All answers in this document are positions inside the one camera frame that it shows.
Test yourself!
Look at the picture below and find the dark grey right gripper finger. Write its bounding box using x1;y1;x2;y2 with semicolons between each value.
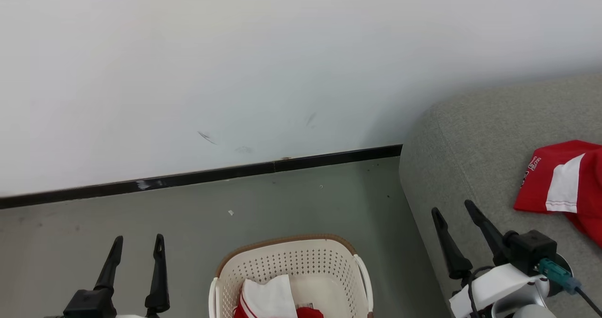
464;199;511;267
431;207;473;280

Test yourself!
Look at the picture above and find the red jersey with white panels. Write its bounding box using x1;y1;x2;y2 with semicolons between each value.
513;140;602;248

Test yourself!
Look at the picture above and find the black wall baseboard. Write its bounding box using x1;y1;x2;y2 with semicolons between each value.
0;144;403;209

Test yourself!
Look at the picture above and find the white garment with red trim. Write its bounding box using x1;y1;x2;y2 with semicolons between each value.
234;274;325;318

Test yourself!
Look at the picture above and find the grey fabric sofa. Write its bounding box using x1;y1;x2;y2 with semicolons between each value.
399;73;602;318

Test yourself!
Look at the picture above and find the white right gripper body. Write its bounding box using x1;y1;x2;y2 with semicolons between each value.
449;263;551;318

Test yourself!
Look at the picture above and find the thin black cable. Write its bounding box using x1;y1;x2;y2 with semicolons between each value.
467;265;494;318

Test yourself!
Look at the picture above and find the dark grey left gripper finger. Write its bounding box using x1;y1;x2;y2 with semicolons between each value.
94;236;124;291
144;234;170;316

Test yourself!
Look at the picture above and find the teal camera cable connector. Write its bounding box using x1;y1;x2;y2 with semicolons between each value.
538;258;602;316

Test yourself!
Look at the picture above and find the cream perforated laundry basket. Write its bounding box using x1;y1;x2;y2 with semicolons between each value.
208;234;374;318

